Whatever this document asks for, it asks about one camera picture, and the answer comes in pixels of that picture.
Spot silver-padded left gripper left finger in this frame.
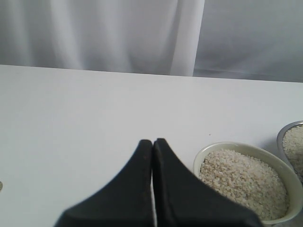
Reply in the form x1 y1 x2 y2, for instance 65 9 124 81
55 140 154 227

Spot white ceramic bowl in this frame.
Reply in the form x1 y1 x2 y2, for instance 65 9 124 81
193 141 303 227

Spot rice heap on plate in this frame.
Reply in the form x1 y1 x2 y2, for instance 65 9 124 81
282 125 303 182

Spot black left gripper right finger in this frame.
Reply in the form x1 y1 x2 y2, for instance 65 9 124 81
152 139 260 227

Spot white uncooked rice grains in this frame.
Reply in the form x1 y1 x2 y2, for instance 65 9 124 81
199 149 289 220

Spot white backdrop curtain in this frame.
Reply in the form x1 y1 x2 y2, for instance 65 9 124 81
0 0 303 82

